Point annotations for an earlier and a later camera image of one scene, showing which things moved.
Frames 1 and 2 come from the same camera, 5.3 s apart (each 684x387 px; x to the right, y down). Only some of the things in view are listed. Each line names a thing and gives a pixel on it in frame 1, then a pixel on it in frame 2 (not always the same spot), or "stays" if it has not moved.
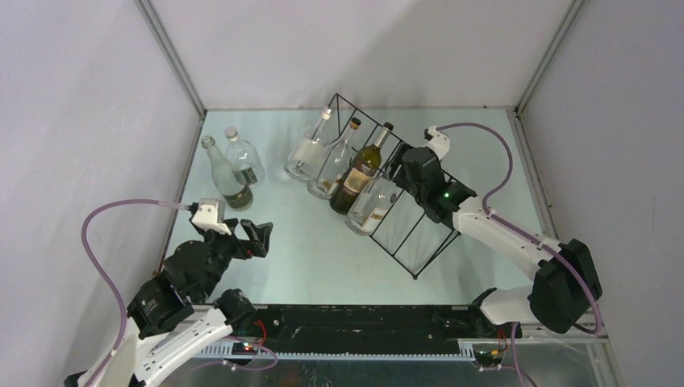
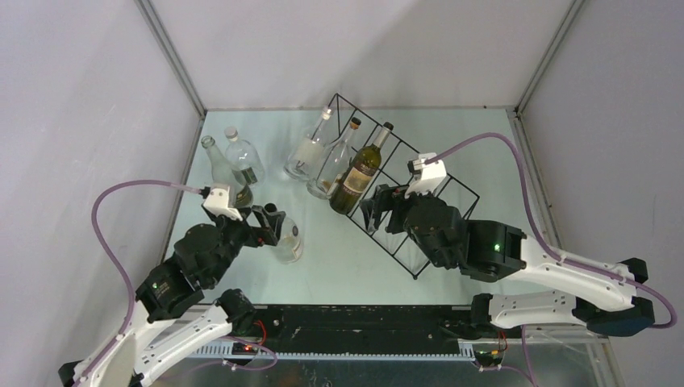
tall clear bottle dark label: [228, 180] stays
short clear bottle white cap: [243, 158] stays
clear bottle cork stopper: [331, 164] stays
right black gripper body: [401, 178] to [393, 199]
